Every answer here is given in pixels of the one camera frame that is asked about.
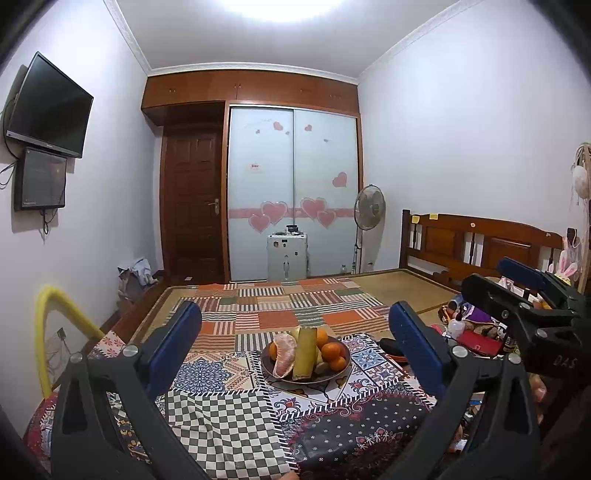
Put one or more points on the hanging wall hat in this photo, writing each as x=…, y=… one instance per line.
x=581, y=177

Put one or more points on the patchwork blanket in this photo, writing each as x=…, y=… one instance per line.
x=286, y=309

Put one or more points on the standing fan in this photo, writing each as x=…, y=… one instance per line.
x=369, y=207

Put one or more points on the white box appliance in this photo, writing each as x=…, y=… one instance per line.
x=286, y=256

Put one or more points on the yellow foam tube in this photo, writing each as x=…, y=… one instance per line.
x=46, y=332

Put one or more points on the orange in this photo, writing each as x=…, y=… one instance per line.
x=272, y=350
x=322, y=337
x=340, y=363
x=332, y=351

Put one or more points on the small wall monitor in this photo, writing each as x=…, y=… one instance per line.
x=41, y=177

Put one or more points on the pile of clothes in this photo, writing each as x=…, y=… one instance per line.
x=136, y=277

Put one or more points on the brown wooden door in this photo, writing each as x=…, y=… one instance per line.
x=191, y=207

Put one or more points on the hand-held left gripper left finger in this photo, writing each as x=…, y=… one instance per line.
x=178, y=341

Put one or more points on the black wall television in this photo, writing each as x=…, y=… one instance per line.
x=51, y=106

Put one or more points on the woven straw bed mat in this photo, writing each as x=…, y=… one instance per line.
x=406, y=286

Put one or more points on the red pouch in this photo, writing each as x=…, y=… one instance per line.
x=480, y=342

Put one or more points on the patterned tablecloth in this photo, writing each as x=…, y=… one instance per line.
x=221, y=401

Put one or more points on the purple round plate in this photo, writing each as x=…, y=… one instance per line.
x=277, y=376

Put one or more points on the wardrobe with pink hearts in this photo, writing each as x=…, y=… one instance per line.
x=258, y=161

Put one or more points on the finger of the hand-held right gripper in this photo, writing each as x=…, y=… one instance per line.
x=521, y=271
x=489, y=293

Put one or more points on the clear plastic bottle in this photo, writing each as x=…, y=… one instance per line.
x=455, y=325

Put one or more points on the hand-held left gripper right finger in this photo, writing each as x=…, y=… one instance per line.
x=415, y=350

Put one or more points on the peeled pink pomelo piece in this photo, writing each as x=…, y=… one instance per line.
x=284, y=355

